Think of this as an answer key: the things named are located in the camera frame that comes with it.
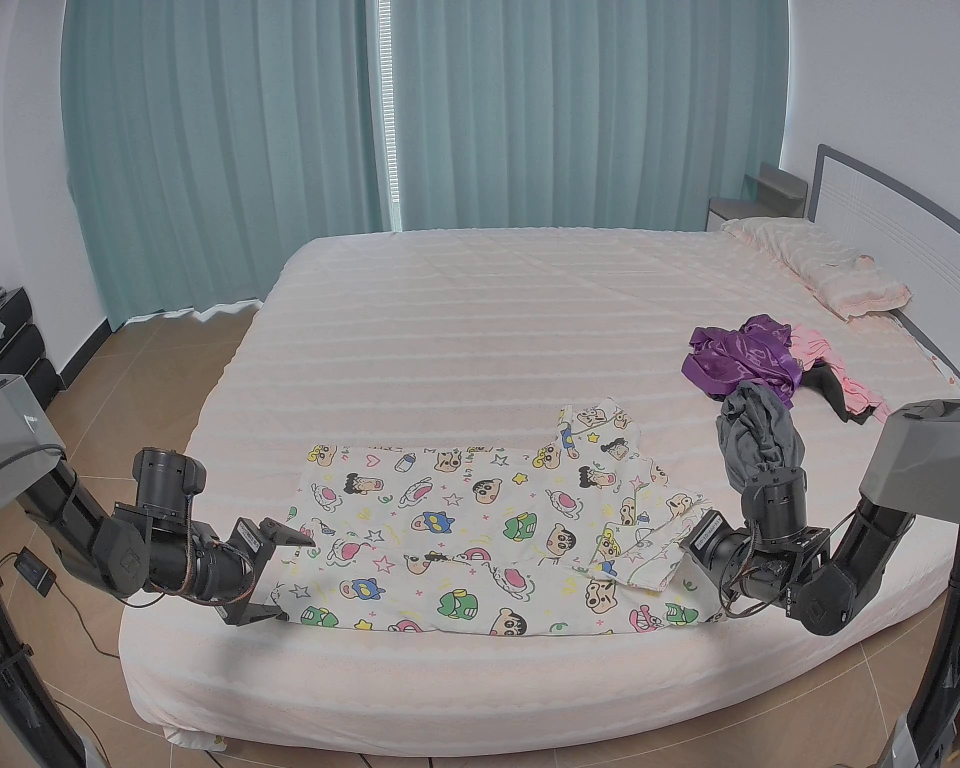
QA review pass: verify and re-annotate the pink striped pillow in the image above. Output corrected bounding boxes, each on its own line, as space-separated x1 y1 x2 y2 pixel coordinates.
721 217 912 322

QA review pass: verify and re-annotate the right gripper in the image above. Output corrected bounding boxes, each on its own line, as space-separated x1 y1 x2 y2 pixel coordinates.
678 511 759 597

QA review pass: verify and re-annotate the bed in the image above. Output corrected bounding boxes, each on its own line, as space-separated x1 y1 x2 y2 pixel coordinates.
118 144 960 751

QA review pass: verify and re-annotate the dark grey garment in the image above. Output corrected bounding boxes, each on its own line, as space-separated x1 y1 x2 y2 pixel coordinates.
714 380 806 489

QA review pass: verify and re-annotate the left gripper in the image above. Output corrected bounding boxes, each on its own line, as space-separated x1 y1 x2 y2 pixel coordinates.
180 517 316 628

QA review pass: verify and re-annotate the pink garment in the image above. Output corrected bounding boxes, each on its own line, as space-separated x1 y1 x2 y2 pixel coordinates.
791 324 891 421

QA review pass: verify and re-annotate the white printed pyjama top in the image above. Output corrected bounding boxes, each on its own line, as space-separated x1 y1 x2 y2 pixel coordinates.
268 401 714 639

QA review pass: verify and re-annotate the purple satin garment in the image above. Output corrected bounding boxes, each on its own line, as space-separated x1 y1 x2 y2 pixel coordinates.
681 315 798 410

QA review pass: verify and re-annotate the black chest of drawers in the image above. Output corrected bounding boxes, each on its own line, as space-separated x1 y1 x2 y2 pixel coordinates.
0 285 61 410

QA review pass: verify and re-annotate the black garment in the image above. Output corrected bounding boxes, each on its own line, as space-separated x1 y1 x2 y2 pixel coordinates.
798 363 879 425

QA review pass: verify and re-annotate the blue-green curtain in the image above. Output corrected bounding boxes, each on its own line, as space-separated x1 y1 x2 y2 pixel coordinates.
60 0 406 331
390 0 792 234

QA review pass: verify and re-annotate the black power adapter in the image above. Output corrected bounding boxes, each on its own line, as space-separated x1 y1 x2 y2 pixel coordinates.
15 546 58 599

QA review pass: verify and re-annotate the grey bedside table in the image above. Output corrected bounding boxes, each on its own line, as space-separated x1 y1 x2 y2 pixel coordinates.
708 161 811 232

